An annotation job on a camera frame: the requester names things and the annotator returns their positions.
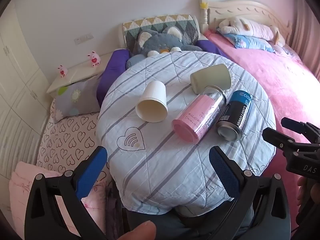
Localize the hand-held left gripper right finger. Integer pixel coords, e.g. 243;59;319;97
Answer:
207;145;292;240

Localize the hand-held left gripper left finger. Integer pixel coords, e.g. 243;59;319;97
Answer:
24;146;108;240

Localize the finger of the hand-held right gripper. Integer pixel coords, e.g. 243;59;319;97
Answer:
281;117;320;143
262;127;320;157

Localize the white paper cup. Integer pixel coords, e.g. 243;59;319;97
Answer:
135;80;168;123

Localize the pale green cup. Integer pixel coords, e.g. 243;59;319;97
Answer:
190;63;232;93

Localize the person's right hand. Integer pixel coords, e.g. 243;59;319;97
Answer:
297;176;313;207

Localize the person's left hand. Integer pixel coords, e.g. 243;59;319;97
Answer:
117;220;157;240

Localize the heart print bed sheet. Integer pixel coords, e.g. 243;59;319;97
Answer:
36;97;113;180

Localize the black and blue can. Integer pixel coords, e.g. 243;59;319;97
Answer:
216;90;254;142

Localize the pink bedspread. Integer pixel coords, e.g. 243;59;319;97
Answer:
204;30;320;205

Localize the striped light blue quilt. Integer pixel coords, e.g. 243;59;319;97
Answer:
96;51;277;214

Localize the pink clear plastic bottle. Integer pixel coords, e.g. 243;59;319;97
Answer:
171;85;227;145

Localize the grey blue cloth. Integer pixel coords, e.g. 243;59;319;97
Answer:
122;200;253;240

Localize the folded pink blanket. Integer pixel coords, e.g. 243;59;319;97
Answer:
9;161;108;240

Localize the grey flower pillow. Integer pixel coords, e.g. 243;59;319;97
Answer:
54;76;103;123

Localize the pink curtain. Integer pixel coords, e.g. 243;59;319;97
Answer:
287;0;320;80

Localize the white nightstand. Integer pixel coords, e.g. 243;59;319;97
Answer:
46;51;118;97

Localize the blue pillow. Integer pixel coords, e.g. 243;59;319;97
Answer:
229;33;275;53

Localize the purple pillow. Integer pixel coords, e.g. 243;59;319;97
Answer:
196;39;227;57
96;49;130;108

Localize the white wardrobe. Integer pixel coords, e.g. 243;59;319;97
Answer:
0;7;50;180

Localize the white and pink plush dog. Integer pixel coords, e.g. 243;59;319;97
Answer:
217;17;286;46

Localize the cream bed headboard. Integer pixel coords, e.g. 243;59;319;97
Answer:
199;0;293;38

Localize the grey cat plush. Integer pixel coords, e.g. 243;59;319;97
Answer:
126;27;203;68

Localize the triangle patterned quilted pillow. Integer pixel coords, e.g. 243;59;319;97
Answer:
122;14;200;49

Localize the white wall outlet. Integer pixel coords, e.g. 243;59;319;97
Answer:
74;33;94;44

